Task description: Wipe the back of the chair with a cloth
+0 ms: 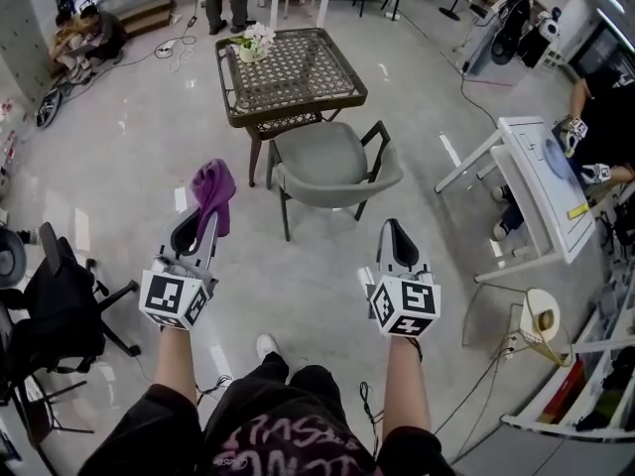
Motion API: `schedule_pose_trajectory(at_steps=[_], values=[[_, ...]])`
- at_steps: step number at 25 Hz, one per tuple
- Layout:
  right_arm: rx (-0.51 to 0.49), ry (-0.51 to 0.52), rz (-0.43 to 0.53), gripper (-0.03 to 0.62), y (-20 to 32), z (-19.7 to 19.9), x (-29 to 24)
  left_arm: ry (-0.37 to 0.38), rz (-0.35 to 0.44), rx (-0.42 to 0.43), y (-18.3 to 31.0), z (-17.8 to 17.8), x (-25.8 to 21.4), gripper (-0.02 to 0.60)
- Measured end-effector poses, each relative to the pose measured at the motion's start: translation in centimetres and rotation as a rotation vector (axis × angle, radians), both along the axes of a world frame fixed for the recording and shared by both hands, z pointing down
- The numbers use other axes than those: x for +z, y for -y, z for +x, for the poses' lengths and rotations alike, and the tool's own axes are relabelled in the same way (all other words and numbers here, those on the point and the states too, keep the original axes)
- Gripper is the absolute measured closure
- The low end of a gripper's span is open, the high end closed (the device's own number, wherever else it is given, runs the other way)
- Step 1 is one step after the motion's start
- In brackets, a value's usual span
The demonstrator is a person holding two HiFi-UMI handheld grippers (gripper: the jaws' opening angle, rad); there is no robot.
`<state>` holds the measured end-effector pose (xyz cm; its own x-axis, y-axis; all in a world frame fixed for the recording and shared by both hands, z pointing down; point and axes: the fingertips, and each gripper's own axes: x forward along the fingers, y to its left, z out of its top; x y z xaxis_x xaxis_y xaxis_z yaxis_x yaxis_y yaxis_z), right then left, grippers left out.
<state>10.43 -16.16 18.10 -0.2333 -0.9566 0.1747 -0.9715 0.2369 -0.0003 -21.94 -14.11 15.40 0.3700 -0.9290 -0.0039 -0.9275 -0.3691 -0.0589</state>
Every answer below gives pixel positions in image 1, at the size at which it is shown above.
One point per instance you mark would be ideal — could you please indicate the brown wicker table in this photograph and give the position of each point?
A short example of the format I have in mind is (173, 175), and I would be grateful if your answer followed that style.
(292, 70)

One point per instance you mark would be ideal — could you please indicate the person's left forearm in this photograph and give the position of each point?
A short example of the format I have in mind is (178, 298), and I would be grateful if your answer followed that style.
(173, 365)

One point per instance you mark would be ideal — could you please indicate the white flower pot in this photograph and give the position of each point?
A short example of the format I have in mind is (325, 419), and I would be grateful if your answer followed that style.
(253, 47)

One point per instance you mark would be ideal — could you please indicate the white power strip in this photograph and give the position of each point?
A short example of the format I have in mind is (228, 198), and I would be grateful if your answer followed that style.
(165, 47)

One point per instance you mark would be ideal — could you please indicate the person's right forearm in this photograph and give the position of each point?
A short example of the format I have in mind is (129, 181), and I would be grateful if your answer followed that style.
(407, 385)

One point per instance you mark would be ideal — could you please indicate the person's black printed shirt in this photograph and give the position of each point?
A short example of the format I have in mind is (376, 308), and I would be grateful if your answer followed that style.
(278, 439)

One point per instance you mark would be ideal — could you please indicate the small white robot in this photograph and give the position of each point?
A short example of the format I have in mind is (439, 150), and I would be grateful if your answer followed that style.
(549, 24)

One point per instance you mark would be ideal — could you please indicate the white table with drawing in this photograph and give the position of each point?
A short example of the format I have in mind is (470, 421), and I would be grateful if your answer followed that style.
(541, 176)

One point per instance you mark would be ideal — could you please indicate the white shelf unit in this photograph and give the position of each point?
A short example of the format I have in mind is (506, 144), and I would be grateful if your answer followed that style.
(585, 365)

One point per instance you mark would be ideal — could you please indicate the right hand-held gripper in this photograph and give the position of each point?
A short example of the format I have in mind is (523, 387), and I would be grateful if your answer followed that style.
(414, 303)

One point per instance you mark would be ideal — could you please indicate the wooden steps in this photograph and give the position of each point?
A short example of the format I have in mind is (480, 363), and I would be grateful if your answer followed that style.
(146, 13)

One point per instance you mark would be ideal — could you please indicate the person's white shoe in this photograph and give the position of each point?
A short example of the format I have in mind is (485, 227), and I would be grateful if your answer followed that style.
(267, 346)

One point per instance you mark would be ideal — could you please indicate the black office chair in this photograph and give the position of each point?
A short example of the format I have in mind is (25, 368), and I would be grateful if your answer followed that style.
(54, 305)

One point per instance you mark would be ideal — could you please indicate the black robot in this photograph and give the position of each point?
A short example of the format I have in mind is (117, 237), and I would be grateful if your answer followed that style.
(513, 13)

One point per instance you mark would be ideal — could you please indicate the person's black trousers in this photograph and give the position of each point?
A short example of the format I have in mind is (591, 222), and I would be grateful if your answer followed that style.
(278, 380)

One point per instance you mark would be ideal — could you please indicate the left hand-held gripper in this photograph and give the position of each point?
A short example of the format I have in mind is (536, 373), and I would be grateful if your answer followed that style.
(168, 298)

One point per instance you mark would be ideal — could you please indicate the yellow tool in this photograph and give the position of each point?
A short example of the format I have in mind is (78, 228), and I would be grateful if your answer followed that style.
(579, 211)

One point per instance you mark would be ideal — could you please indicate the grey chair with black frame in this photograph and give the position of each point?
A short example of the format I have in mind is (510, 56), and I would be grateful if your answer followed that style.
(322, 161)

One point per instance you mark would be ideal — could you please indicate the purple cloth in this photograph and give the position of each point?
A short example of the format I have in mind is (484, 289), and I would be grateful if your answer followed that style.
(214, 186)

